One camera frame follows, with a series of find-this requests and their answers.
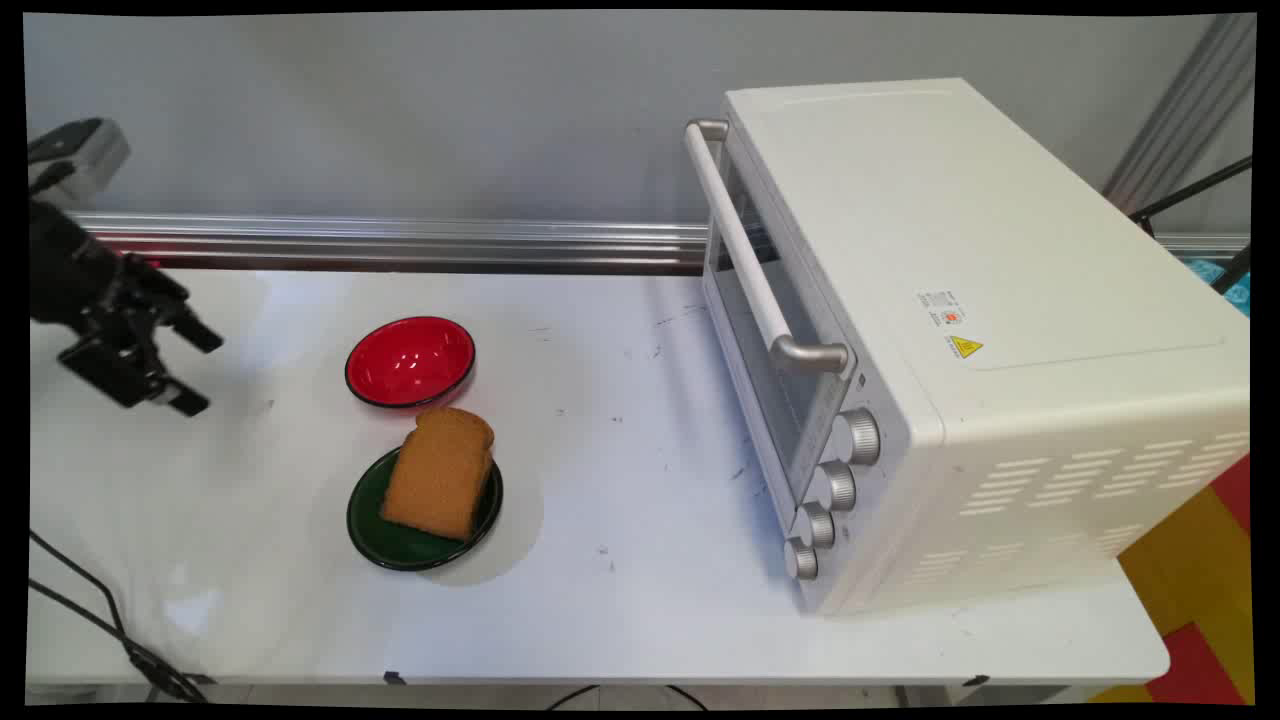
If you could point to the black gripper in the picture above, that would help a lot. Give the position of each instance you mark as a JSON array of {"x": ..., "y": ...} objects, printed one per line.
[{"x": 65, "y": 265}]

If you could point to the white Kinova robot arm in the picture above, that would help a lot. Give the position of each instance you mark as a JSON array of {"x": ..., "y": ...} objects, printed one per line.
[{"x": 88, "y": 155}]

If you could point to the red bowl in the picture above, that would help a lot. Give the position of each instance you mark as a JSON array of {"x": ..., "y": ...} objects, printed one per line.
[{"x": 410, "y": 360}]

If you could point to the brown bread slice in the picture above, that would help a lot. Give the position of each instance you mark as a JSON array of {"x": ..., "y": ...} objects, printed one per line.
[{"x": 438, "y": 475}]

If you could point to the dark green plate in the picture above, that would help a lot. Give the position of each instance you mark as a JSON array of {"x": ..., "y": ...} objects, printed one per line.
[{"x": 400, "y": 545}]

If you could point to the silver oven knob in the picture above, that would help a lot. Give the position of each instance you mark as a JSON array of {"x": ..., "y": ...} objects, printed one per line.
[
  {"x": 801, "y": 560},
  {"x": 858, "y": 437},
  {"x": 817, "y": 525},
  {"x": 836, "y": 486}
]

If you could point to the white toaster oven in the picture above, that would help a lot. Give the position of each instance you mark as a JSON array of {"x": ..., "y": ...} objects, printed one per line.
[{"x": 1000, "y": 300}]

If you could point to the black rod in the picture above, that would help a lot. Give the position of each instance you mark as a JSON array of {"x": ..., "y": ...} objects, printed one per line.
[{"x": 1190, "y": 190}]

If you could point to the blue patterned object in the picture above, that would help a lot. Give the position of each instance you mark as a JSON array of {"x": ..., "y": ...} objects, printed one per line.
[{"x": 1225, "y": 285}]

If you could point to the aluminium rail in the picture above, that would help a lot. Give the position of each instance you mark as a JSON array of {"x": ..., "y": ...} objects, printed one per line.
[{"x": 400, "y": 240}]

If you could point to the aluminium frame post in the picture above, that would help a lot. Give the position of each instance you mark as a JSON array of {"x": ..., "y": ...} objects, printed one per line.
[{"x": 1185, "y": 110}]

